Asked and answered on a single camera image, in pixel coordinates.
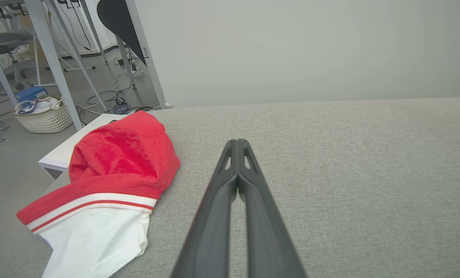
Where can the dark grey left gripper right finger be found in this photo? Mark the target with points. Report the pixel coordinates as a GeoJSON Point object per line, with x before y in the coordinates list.
{"type": "Point", "coordinates": [268, 239]}

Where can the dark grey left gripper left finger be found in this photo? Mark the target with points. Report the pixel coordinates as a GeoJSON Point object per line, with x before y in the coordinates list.
{"type": "Point", "coordinates": [210, 231]}

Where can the red white basketball jersey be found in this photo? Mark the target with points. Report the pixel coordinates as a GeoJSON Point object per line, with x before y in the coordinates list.
{"type": "Point", "coordinates": [125, 154]}

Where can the grey fabric sofa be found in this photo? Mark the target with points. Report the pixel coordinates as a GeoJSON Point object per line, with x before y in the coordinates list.
{"type": "Point", "coordinates": [349, 173]}

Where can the white metal instrument case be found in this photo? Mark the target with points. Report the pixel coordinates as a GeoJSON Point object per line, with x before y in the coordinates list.
{"type": "Point", "coordinates": [65, 148]}

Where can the white woven laundry basket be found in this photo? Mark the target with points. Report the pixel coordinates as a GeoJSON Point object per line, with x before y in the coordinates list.
{"type": "Point", "coordinates": [48, 120]}

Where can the white cloth bundle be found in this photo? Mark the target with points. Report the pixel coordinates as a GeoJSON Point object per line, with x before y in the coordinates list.
{"type": "Point", "coordinates": [40, 106]}

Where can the blue box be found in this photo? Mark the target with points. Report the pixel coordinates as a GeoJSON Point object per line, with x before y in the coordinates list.
{"type": "Point", "coordinates": [31, 93]}

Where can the dark curved panel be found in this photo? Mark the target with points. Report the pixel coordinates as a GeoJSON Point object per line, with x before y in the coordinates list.
{"type": "Point", "coordinates": [117, 19]}

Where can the thick white table leg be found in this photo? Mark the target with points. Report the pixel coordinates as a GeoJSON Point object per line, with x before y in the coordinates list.
{"type": "Point", "coordinates": [51, 52]}

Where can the grey office chair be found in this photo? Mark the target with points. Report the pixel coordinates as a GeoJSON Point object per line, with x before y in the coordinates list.
{"type": "Point", "coordinates": [9, 40]}

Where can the grey partition post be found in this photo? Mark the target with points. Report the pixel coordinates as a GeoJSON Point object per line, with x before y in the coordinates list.
{"type": "Point", "coordinates": [145, 46]}

